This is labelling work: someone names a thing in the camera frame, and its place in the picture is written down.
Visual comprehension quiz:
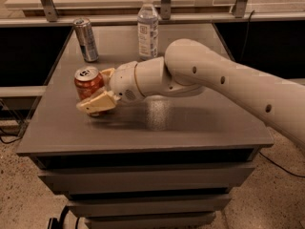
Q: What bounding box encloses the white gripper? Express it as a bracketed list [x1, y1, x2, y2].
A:
[76, 61, 144, 114]

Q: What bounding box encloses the red coke can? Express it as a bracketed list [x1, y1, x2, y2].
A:
[73, 66, 108, 117]

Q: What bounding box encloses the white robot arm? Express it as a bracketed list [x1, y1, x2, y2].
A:
[76, 39, 305, 146]

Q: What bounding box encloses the silver energy drink can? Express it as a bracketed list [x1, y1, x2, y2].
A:
[73, 18, 98, 62]

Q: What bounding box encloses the clear plastic water bottle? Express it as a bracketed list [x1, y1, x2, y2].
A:
[137, 0, 158, 60]

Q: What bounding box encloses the grey drawer cabinet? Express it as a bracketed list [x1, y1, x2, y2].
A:
[17, 37, 273, 229]

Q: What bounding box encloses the black cable left floor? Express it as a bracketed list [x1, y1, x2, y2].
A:
[0, 99, 27, 145]

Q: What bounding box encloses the black cable floor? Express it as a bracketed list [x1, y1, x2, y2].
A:
[0, 99, 27, 145]
[258, 151, 305, 178]

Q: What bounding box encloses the metal railing frame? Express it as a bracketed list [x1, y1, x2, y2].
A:
[1, 0, 305, 27]

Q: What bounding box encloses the black cable behind table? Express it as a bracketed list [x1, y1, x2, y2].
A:
[239, 10, 255, 62]

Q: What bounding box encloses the black cable right floor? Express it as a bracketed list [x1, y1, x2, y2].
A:
[258, 151, 305, 178]

